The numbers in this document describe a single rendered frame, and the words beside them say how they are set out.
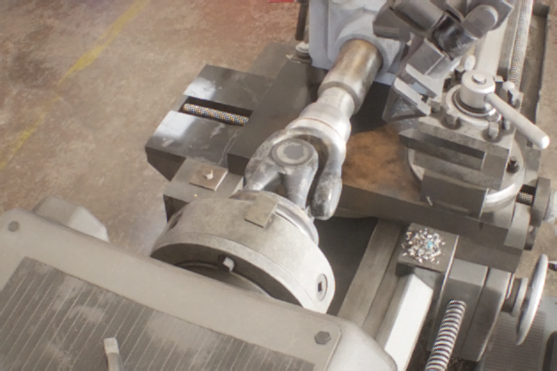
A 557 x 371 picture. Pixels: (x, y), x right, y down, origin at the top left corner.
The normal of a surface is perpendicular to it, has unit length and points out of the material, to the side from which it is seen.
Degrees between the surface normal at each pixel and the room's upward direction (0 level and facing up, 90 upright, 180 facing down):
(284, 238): 29
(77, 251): 0
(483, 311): 90
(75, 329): 0
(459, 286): 90
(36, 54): 0
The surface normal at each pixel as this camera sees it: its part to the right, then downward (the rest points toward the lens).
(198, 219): -0.38, -0.75
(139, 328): 0.00, -0.71
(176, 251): -0.36, 0.66
